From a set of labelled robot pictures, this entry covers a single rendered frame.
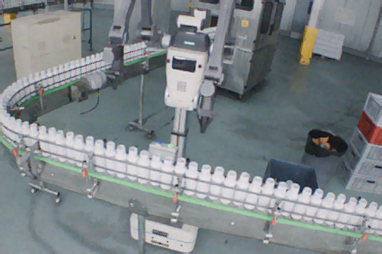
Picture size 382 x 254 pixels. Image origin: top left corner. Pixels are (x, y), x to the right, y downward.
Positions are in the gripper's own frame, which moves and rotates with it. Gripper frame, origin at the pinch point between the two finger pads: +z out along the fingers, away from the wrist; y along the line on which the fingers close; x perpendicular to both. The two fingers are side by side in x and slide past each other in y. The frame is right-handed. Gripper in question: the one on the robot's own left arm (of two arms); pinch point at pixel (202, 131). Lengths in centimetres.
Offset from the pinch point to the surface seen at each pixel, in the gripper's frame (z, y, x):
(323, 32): -358, 662, 563
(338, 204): 21, 59, -33
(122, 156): 18.4, -28.1, 21.7
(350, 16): -548, 929, 661
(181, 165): 17.0, -4.2, 6.4
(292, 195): 20.7, 39.8, -21.1
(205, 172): 17.7, 5.1, -0.4
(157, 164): 18.6, -13.3, 13.0
